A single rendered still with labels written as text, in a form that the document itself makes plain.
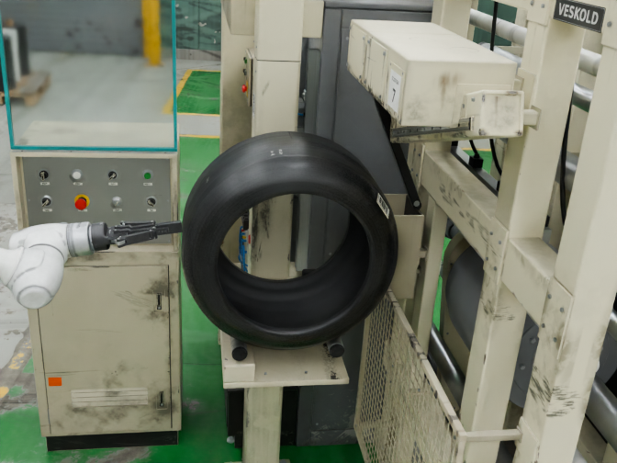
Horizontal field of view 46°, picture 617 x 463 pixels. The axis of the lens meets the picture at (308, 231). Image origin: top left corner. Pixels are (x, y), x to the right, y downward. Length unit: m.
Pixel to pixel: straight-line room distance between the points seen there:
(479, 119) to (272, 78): 0.81
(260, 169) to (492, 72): 0.61
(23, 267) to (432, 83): 1.05
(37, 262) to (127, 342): 1.05
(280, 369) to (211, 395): 1.27
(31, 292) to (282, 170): 0.67
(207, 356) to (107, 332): 0.95
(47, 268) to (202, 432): 1.54
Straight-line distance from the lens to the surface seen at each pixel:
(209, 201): 1.86
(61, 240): 1.98
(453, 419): 1.75
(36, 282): 1.84
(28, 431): 3.34
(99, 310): 2.80
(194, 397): 3.42
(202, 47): 11.08
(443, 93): 1.60
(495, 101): 1.55
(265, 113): 2.17
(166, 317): 2.79
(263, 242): 2.31
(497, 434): 1.77
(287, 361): 2.22
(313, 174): 1.83
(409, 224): 2.30
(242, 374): 2.11
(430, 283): 2.44
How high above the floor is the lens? 2.04
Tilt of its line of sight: 24 degrees down
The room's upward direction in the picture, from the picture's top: 4 degrees clockwise
